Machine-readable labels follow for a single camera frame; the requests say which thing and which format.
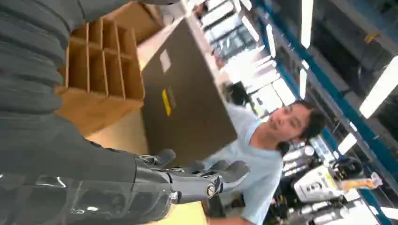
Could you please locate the wooden divided card box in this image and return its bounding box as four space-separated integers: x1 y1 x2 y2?
55 18 146 137

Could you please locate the white machine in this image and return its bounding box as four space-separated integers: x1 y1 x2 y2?
293 165 343 203

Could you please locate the person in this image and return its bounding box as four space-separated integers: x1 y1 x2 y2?
202 99 327 225

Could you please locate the brown cardboard box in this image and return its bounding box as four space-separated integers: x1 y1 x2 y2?
104 2 163 45

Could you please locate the grey laptop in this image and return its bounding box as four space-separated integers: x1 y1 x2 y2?
141 18 238 167

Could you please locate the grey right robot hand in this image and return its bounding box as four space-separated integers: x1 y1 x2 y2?
0 112 251 225

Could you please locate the long ceiling light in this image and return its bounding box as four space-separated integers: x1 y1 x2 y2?
359 56 398 120
300 0 314 49

